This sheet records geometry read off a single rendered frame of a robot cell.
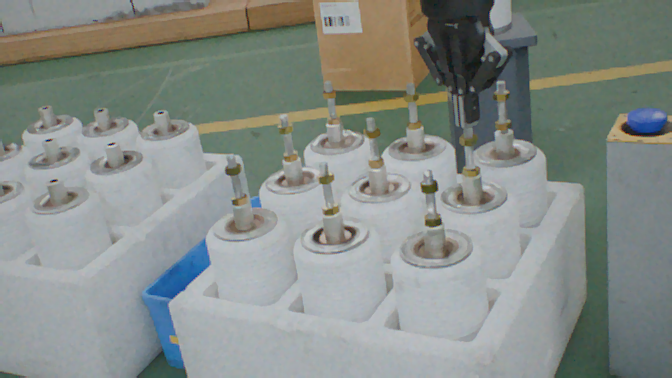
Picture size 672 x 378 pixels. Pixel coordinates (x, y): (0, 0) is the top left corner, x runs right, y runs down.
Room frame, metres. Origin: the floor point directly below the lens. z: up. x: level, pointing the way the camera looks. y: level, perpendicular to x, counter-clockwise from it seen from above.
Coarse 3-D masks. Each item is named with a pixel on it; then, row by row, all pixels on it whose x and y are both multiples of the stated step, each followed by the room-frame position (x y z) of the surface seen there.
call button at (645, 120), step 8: (632, 112) 0.84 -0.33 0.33; (640, 112) 0.84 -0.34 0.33; (648, 112) 0.84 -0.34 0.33; (656, 112) 0.83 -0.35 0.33; (664, 112) 0.83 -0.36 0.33; (632, 120) 0.83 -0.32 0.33; (640, 120) 0.82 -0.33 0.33; (648, 120) 0.82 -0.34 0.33; (656, 120) 0.82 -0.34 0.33; (664, 120) 0.82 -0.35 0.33; (632, 128) 0.83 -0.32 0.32; (640, 128) 0.82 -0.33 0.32; (648, 128) 0.82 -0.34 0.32; (656, 128) 0.82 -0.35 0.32
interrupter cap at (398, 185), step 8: (368, 176) 0.95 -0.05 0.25; (392, 176) 0.94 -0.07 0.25; (400, 176) 0.94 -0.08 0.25; (352, 184) 0.94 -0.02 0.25; (360, 184) 0.94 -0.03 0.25; (368, 184) 0.94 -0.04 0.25; (392, 184) 0.93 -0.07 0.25; (400, 184) 0.92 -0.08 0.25; (408, 184) 0.91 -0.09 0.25; (352, 192) 0.92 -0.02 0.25; (360, 192) 0.91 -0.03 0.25; (368, 192) 0.92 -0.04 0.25; (384, 192) 0.91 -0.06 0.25; (392, 192) 0.90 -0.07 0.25; (400, 192) 0.90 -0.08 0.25; (360, 200) 0.89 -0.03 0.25; (368, 200) 0.89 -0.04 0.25; (376, 200) 0.89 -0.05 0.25; (384, 200) 0.88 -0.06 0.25; (392, 200) 0.89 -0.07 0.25
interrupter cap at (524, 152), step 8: (488, 144) 0.99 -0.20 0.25; (520, 144) 0.98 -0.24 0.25; (528, 144) 0.97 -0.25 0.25; (480, 152) 0.97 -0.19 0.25; (488, 152) 0.97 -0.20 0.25; (520, 152) 0.96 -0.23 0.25; (528, 152) 0.95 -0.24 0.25; (536, 152) 0.95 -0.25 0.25; (480, 160) 0.95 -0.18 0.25; (488, 160) 0.95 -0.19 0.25; (496, 160) 0.94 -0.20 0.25; (504, 160) 0.94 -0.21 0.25; (512, 160) 0.93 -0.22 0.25; (520, 160) 0.93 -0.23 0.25; (528, 160) 0.93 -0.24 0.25
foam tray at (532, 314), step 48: (576, 192) 0.97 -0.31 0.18; (528, 240) 0.88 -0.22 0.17; (576, 240) 0.94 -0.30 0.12; (192, 288) 0.88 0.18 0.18; (528, 288) 0.77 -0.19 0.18; (576, 288) 0.94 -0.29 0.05; (192, 336) 0.84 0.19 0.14; (240, 336) 0.81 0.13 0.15; (288, 336) 0.77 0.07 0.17; (336, 336) 0.74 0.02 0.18; (384, 336) 0.72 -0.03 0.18; (432, 336) 0.71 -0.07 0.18; (480, 336) 0.70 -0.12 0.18; (528, 336) 0.76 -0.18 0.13
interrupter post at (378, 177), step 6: (378, 168) 0.91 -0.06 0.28; (384, 168) 0.91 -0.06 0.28; (372, 174) 0.91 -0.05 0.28; (378, 174) 0.91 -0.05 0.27; (384, 174) 0.91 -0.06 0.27; (372, 180) 0.91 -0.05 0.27; (378, 180) 0.91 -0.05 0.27; (384, 180) 0.91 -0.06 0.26; (372, 186) 0.92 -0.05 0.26; (378, 186) 0.91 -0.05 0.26; (384, 186) 0.91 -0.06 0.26; (378, 192) 0.91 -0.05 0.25
